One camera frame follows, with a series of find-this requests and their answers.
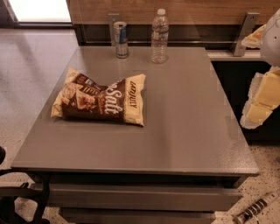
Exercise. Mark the brown chip bag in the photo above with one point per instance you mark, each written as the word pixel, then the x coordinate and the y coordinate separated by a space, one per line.
pixel 83 98

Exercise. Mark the silver blue energy drink can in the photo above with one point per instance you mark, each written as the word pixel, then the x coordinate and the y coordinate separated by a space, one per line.
pixel 121 40

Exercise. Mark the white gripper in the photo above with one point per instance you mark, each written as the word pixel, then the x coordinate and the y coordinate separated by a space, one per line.
pixel 271 44

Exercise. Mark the black chair base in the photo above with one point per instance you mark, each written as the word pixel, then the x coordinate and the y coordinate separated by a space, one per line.
pixel 8 195

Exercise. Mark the left metal wall bracket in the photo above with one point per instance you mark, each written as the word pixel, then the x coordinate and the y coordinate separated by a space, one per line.
pixel 112 18

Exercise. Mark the black white striped floor object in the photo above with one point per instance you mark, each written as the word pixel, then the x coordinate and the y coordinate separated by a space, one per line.
pixel 254 209

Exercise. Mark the right metal wall bracket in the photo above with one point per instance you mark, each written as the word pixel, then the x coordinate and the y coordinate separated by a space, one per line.
pixel 246 28

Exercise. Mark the clear plastic water bottle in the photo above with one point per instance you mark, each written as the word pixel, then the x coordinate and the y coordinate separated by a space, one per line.
pixel 159 37

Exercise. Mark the metal wall bracket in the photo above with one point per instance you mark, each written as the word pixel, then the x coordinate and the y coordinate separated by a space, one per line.
pixel 246 28
pixel 112 18

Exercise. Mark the grey table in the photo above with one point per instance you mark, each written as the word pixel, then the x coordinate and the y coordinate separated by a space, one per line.
pixel 182 166

